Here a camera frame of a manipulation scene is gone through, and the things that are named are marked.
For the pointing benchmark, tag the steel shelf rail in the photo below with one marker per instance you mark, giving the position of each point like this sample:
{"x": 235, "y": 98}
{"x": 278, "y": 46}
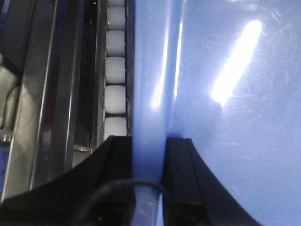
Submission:
{"x": 51, "y": 79}

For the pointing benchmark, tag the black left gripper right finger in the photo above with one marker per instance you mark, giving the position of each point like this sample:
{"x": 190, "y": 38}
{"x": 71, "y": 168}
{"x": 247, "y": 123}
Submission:
{"x": 198, "y": 197}

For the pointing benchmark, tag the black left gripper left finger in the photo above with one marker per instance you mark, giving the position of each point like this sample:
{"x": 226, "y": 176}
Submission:
{"x": 56, "y": 203}

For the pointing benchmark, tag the blue plastic tray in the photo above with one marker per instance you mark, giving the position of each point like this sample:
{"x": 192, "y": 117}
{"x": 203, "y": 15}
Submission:
{"x": 227, "y": 75}

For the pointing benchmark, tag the white roller track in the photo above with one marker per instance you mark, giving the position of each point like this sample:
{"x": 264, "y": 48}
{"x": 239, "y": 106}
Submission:
{"x": 115, "y": 123}

